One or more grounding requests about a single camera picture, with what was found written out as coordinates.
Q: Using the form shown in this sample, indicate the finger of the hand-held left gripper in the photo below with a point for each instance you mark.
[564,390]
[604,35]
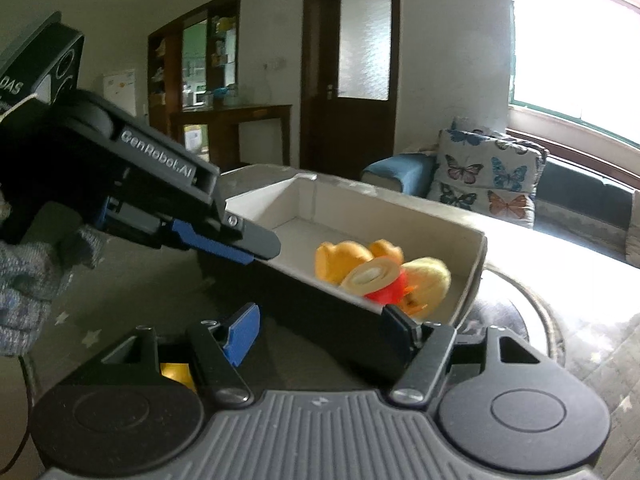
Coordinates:
[210,247]
[135,225]

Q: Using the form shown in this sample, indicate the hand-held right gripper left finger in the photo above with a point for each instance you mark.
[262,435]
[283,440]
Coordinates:
[240,335]

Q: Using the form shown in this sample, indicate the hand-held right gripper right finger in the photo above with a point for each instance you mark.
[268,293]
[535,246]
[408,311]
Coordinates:
[400,327]

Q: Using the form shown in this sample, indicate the yellow plush chick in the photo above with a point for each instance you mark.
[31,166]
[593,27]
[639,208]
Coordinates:
[430,285]

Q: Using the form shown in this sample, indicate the toy apple half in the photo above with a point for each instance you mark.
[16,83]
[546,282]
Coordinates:
[372,280]

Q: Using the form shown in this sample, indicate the cardboard box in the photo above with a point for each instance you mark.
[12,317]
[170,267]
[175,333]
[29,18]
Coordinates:
[325,320]

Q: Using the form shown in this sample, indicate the yellow pig toy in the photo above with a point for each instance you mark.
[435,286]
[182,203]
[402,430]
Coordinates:
[175,375]

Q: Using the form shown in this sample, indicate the orange rubber duck toy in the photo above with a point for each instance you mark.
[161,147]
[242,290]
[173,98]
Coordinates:
[340,260]

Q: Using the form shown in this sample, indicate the person's left hand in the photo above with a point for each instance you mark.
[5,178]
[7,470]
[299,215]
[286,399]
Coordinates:
[25,285]

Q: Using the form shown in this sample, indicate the white fridge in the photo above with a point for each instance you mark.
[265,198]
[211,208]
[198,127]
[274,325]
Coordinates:
[120,92]

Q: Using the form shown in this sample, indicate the round glass turntable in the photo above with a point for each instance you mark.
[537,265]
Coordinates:
[500,310]

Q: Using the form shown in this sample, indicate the dark wooden cabinet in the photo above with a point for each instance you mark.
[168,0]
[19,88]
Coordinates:
[167,75]

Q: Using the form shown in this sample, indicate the dark wooden desk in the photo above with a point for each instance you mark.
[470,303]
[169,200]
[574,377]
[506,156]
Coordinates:
[230,112]

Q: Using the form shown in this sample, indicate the white microwave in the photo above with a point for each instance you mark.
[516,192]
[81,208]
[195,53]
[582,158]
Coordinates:
[198,98]

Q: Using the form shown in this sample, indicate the blue sofa cushion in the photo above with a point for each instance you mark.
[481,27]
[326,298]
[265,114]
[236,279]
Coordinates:
[395,172]

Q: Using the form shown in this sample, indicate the quilted star tablecloth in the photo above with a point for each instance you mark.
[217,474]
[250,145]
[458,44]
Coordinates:
[590,375]

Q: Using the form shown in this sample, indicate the dark wooden door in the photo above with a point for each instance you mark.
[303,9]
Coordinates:
[320,85]

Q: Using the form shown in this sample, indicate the dark green sofa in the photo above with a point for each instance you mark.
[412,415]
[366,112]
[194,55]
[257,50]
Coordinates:
[585,185]

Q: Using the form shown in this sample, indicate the white cushion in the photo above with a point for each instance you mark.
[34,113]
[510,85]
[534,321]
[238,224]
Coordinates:
[634,225]

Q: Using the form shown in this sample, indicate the large window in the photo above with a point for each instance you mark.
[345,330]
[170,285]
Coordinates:
[575,35]

